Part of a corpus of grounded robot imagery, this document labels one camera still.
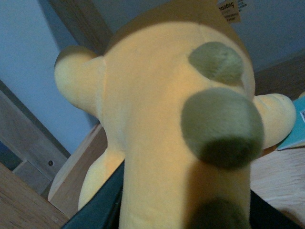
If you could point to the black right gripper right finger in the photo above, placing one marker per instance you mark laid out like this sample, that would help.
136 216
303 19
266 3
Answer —
264 216

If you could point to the yellow plush dinosaur toy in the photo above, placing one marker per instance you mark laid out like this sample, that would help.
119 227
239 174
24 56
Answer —
174 93

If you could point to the plush toy paper tag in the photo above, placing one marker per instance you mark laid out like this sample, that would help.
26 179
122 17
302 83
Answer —
231 9

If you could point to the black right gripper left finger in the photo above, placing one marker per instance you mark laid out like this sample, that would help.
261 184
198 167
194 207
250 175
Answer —
103 210

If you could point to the wooden shelf board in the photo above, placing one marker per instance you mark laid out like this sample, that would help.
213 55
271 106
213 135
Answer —
66 187

